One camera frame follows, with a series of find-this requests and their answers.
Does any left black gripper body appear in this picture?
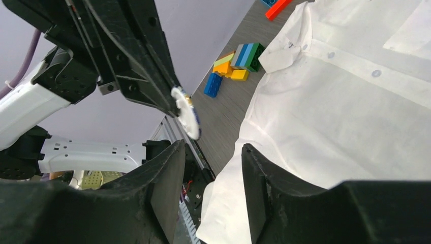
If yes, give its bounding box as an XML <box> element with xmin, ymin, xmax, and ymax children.
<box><xmin>4</xmin><ymin>1</ymin><xmax>138</xmax><ymax>104</ymax></box>

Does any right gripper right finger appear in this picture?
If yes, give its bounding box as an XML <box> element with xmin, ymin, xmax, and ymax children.
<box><xmin>241</xmin><ymin>143</ymin><xmax>430</xmax><ymax>243</ymax></box>

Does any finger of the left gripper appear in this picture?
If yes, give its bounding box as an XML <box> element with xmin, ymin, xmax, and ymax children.
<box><xmin>111</xmin><ymin>1</ymin><xmax>180</xmax><ymax>117</ymax></box>

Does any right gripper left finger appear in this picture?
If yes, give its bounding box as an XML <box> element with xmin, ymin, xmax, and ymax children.
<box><xmin>1</xmin><ymin>140</ymin><xmax>186</xmax><ymax>243</ymax></box>

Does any white shirt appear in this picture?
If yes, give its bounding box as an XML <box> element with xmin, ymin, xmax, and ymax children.
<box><xmin>197</xmin><ymin>1</ymin><xmax>430</xmax><ymax>243</ymax></box>

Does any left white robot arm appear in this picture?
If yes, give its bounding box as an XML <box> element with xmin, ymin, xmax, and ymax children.
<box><xmin>1</xmin><ymin>1</ymin><xmax>180</xmax><ymax>179</ymax></box>

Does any blue toy brick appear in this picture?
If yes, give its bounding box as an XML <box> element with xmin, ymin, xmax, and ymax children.
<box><xmin>204</xmin><ymin>73</ymin><xmax>223</xmax><ymax>98</ymax></box>

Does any toy brick pile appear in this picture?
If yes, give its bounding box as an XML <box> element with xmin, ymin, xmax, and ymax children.
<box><xmin>212</xmin><ymin>43</ymin><xmax>265</xmax><ymax>81</ymax></box>

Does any red toy brick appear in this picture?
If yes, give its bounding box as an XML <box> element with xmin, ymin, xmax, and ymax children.
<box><xmin>264</xmin><ymin>0</ymin><xmax>292</xmax><ymax>21</ymax></box>

